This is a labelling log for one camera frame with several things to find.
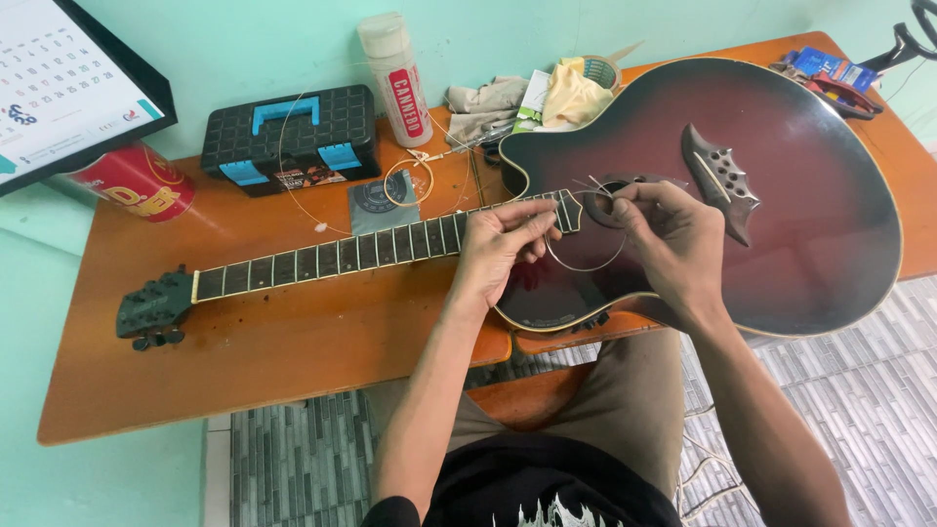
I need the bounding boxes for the silver metal tool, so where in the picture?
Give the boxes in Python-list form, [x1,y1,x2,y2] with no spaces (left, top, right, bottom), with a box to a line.
[448,123,516,155]

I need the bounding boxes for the white bottle with red label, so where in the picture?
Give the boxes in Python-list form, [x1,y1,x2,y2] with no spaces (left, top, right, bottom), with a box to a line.
[356,12,434,149]

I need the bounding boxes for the grey cloth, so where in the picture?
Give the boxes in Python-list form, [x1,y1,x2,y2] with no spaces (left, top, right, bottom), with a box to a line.
[445,75,530,146]

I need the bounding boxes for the person's left hand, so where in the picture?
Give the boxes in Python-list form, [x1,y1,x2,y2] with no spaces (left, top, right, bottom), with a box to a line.
[454,199,563,311]

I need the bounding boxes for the red metal can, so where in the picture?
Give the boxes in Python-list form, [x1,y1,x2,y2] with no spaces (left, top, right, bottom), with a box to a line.
[66,141,196,224]

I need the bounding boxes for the blue packet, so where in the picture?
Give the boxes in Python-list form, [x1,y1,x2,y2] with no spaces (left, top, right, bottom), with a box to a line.
[783,46,881,93]

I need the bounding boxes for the person's black printed shirt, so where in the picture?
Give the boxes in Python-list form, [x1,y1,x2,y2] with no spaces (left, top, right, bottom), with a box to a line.
[360,433,683,527]

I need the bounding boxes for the person's right hand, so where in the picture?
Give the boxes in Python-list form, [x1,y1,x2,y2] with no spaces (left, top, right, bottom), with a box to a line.
[611,181,727,334]

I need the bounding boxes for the roll of tape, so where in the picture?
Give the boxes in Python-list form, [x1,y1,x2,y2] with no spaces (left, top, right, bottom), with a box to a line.
[561,41,647,93]

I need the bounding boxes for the red sunburst acoustic guitar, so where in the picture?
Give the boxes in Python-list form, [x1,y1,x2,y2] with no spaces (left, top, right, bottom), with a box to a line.
[116,57,903,352]

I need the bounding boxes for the red and black pliers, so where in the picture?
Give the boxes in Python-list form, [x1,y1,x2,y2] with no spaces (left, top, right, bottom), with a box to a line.
[769,61,885,122]

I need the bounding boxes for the yellow cloth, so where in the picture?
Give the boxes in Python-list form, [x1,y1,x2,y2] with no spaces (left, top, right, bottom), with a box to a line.
[540,61,614,130]

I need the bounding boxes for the silver guitar string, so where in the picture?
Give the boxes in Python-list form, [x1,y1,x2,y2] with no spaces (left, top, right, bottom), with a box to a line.
[543,174,631,273]

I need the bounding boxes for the grey string packet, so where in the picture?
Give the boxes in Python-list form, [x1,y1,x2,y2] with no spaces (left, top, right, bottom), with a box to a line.
[347,170,423,237]

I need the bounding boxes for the coiled bronze guitar string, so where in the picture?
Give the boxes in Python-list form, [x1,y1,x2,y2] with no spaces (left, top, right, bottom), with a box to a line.
[383,157,436,209]

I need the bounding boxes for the loose long guitar string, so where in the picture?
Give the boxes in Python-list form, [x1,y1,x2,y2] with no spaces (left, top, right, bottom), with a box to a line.
[277,60,484,237]

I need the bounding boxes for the wall calendar with black frame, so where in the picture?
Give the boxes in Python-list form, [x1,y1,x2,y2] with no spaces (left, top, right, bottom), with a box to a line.
[0,0,179,199]

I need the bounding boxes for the person's khaki trousers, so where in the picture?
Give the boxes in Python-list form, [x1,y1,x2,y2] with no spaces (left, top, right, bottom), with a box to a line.
[364,328,685,506]

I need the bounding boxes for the orange wooden stool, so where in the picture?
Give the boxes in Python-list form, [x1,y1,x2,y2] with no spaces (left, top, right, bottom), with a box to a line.
[466,362,595,433]

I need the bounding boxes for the black toolbox with blue handle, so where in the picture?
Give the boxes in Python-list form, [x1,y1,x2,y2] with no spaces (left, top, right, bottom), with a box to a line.
[200,84,382,199]

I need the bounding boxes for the green and white paper packet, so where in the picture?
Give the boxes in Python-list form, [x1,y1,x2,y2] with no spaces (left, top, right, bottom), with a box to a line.
[511,69,551,134]

